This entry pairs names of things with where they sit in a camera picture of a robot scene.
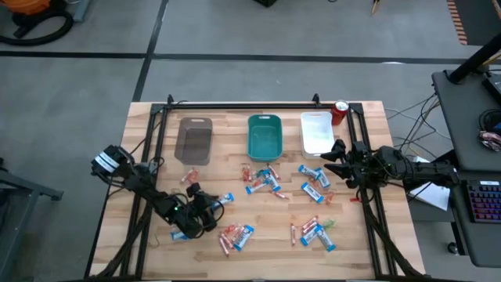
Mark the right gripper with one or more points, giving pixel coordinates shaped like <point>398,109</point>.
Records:
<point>364,172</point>

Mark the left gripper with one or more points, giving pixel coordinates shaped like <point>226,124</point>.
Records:
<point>193,215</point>

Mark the red round candy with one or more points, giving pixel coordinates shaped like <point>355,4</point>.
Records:
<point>231,228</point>

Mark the red twist candy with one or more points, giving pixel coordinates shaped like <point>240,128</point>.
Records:
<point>315,182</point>
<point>330,197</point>

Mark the orange candy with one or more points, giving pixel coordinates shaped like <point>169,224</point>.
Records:
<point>259,182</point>

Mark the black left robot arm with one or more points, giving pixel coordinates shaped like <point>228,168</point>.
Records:
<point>156,194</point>

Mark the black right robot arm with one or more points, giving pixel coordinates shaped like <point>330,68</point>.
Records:
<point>415,170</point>

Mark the green wrapped candy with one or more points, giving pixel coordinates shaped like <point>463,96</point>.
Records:
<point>329,224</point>

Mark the teal wrapped candy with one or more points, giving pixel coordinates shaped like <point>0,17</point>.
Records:
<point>261,172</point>

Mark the red zip tie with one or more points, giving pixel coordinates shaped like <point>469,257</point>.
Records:
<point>355,200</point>

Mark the white plastic bin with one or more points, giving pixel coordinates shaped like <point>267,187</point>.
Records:
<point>313,129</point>

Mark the red soda can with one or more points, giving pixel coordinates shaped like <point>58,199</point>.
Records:
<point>339,115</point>

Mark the green plastic bin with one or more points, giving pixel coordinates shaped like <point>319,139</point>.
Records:
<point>252,125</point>

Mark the white paper sheet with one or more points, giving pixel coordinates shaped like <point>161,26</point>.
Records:
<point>434,196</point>

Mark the grey translucent plastic bin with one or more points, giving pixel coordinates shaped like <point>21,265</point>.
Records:
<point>184,129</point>

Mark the dark grey desk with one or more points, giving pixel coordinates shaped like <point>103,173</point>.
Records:
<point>469,117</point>

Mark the black caster wheel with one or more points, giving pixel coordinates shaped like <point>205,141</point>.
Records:
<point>453,248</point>

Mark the backlit computer keyboard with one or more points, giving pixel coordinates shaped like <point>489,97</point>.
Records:
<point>485,201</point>

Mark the pink patterned pouch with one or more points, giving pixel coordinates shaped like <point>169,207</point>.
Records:
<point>491,141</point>

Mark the black slanted pole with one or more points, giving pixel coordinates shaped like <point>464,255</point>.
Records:
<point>475,58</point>

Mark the black desk device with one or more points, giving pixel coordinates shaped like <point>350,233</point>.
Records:
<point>494,88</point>

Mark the grey metal cart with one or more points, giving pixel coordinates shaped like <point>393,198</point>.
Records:
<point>31,187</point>

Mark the dark mat with striped edge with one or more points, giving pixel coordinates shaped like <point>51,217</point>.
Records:
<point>481,23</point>

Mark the orange shop vacuum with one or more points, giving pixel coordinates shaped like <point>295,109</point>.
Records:
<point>27,6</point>

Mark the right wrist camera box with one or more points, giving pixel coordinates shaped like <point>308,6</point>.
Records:
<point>362,150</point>

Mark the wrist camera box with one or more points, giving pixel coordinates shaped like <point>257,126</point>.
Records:
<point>362,150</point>
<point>193,190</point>

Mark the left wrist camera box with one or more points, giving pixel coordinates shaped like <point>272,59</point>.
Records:
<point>193,190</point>

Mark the grey metal post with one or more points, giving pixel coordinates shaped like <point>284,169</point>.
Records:
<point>81,9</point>

